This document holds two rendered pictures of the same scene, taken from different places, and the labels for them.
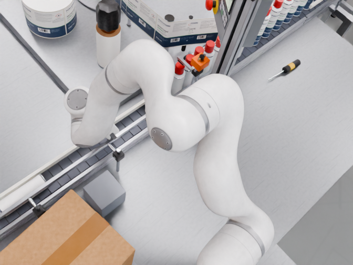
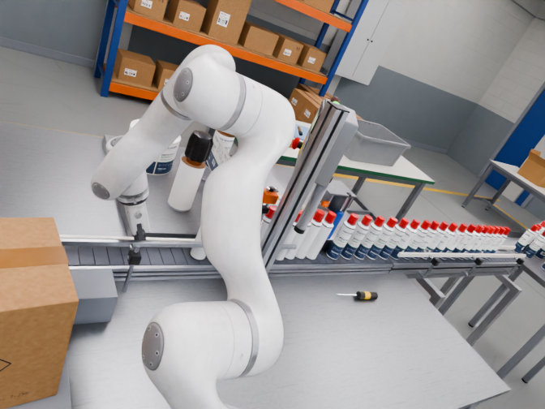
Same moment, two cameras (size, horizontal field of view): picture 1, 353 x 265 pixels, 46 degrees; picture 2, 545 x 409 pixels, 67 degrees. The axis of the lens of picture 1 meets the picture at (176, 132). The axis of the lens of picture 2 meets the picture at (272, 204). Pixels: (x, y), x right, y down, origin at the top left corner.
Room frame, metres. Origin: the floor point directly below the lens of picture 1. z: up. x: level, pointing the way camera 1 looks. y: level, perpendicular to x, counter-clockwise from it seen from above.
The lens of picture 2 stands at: (-0.15, -0.36, 1.69)
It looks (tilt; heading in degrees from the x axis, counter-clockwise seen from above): 27 degrees down; 18
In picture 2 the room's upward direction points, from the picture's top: 25 degrees clockwise
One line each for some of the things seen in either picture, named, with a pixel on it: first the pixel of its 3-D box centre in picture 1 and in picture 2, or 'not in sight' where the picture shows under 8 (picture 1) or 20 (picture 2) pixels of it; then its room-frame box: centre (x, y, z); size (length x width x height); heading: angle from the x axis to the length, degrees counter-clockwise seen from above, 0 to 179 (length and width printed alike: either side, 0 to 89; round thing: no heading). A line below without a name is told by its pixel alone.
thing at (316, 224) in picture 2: not in sight; (309, 234); (1.17, -0.11, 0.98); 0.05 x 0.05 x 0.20
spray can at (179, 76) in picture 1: (176, 82); not in sight; (0.91, 0.05, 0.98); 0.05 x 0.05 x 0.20
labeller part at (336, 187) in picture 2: not in sight; (335, 187); (1.31, -0.09, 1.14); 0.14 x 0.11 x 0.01; 147
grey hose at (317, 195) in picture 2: not in sight; (312, 204); (0.98, -0.11, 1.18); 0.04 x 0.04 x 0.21
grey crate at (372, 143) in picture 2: not in sight; (366, 142); (3.15, 0.21, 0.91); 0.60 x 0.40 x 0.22; 151
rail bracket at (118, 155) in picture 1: (113, 156); (128, 264); (0.58, 0.18, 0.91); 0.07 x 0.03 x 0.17; 57
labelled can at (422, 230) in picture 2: not in sight; (415, 239); (1.69, -0.45, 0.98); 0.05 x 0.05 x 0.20
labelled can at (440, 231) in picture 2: not in sight; (433, 239); (1.80, -0.52, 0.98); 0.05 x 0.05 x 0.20
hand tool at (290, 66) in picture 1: (283, 71); (356, 294); (1.23, -0.37, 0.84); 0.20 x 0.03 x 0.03; 141
